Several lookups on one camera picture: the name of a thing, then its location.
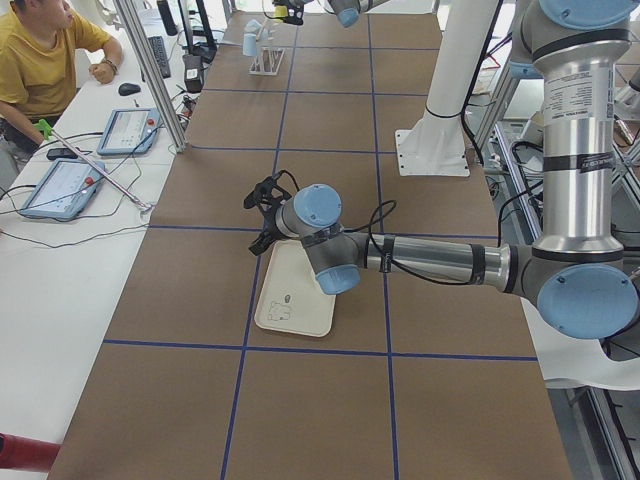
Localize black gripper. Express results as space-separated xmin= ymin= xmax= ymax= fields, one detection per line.
xmin=249 ymin=197 xmax=287 ymax=255
xmin=283 ymin=0 xmax=306 ymax=26

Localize light blue plastic cup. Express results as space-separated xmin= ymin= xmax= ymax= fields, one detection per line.
xmin=243 ymin=33 xmax=258 ymax=57

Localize yellow plastic cup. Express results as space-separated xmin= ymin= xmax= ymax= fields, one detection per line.
xmin=273 ymin=4 xmax=288 ymax=20

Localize white plastic tray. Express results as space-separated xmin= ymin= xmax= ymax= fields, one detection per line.
xmin=254 ymin=240 xmax=335 ymax=337

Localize black power supply box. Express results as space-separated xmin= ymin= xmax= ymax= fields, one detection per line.
xmin=182 ymin=54 xmax=204 ymax=93

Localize black keyboard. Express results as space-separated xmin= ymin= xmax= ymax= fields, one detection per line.
xmin=147 ymin=36 xmax=171 ymax=78

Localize blue teach pendant far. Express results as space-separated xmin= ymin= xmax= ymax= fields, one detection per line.
xmin=97 ymin=108 xmax=161 ymax=156

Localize blue teach pendant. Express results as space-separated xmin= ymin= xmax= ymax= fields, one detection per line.
xmin=18 ymin=159 xmax=103 ymax=221
xmin=97 ymin=108 xmax=161 ymax=156

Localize black computer mouse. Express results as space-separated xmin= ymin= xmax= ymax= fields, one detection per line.
xmin=118 ymin=82 xmax=141 ymax=96

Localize blue teach pendant near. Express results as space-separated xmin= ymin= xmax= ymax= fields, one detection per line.
xmin=18 ymin=159 xmax=103 ymax=221

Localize brown paper table mat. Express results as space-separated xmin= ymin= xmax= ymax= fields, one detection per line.
xmin=51 ymin=14 xmax=571 ymax=479

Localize metal rod with stand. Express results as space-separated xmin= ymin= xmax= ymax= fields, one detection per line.
xmin=34 ymin=119 xmax=153 ymax=212

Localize person in yellow shirt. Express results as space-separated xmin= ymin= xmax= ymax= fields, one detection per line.
xmin=1 ymin=1 xmax=123 ymax=159

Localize red thermos bottle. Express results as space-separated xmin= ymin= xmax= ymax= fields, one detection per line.
xmin=0 ymin=433 xmax=61 ymax=473

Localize white plastic chair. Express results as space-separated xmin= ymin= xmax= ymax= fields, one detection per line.
xmin=521 ymin=299 xmax=639 ymax=391

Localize white wire cup rack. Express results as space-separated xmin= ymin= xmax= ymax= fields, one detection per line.
xmin=249 ymin=20 xmax=284 ymax=76

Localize braided black camera cable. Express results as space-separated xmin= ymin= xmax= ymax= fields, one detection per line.
xmin=344 ymin=199 xmax=481 ymax=286

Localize aluminium frame post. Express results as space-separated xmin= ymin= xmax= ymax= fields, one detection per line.
xmin=114 ymin=0 xmax=187 ymax=153

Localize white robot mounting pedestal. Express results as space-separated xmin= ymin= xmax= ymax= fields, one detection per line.
xmin=395 ymin=0 xmax=501 ymax=177

